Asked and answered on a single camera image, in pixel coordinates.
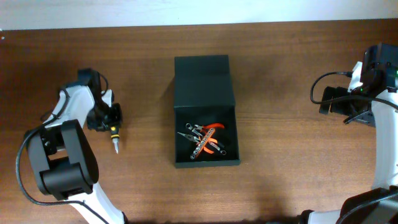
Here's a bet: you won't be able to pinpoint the yellow black screwdriver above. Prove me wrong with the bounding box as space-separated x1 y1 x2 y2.
110 126 120 154

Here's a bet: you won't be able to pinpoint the chrome double ring wrench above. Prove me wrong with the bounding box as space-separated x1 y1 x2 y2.
183 123 226 159

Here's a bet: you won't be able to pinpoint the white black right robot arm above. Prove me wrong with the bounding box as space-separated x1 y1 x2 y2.
297 43 397 224

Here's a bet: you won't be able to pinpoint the small orange-handled cutting pliers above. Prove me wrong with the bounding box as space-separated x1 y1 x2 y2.
194 123 225 135

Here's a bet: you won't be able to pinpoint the black gift box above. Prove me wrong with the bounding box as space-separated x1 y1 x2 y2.
174 55 240 168

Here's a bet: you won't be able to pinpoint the black orange long-nose pliers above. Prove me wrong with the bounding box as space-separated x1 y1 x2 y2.
178 132 226 155

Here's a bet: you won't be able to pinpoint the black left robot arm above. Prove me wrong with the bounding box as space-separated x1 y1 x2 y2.
16 68 128 223

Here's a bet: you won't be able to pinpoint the orange socket bit rail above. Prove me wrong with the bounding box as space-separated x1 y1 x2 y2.
190 128 220 159

